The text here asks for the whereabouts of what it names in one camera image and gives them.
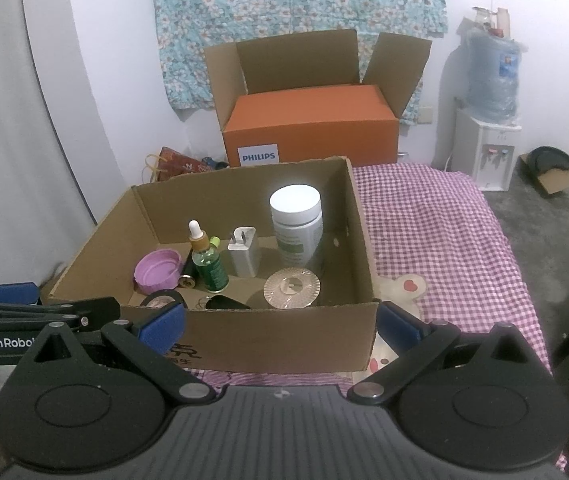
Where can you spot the green glass dropper bottle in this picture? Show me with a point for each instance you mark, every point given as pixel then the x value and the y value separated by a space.
pixel 209 270

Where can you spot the small cardboard piece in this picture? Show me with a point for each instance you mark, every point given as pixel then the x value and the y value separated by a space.
pixel 556 182

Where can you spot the black flashlight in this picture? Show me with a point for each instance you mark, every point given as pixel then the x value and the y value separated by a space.
pixel 187 281

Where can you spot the black key fob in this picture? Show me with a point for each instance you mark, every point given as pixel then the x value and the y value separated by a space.
pixel 227 304

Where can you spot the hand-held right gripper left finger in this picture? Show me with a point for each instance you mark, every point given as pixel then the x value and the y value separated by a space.
pixel 164 322

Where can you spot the white leaning panel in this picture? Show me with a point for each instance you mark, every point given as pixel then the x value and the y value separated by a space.
pixel 14 135

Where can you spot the blue water bottle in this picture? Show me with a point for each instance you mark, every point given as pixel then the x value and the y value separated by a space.
pixel 494 75

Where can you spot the purple checked cloth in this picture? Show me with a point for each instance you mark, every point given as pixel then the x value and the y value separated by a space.
pixel 439 240

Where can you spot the black tape roll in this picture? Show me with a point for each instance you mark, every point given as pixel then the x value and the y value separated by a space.
pixel 162 296

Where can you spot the purple plastic lid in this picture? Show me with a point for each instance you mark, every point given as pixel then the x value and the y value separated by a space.
pixel 157 270

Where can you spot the large open cardboard box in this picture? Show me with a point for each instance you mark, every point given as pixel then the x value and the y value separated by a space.
pixel 294 60

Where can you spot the white plastic bottle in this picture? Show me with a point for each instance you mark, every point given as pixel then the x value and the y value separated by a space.
pixel 297 225

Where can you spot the floral blue cloth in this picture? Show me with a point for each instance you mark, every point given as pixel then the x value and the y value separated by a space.
pixel 264 0

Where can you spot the brown cardboard box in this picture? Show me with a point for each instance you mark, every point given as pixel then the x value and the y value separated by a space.
pixel 274 335

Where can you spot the red printed bag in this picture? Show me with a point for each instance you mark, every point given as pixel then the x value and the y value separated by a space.
pixel 179 165

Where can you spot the white wall socket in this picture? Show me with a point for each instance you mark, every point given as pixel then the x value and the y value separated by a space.
pixel 424 116

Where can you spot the white water dispenser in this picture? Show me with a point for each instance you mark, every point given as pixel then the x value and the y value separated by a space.
pixel 469 150

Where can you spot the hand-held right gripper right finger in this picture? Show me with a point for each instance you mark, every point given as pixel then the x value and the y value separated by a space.
pixel 399 325

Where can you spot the black round pan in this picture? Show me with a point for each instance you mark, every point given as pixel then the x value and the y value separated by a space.
pixel 551 157

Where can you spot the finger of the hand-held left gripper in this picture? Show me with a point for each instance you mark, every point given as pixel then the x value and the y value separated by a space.
pixel 12 294
pixel 94 310

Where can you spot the white charger plug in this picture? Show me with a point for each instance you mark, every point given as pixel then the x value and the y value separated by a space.
pixel 244 260

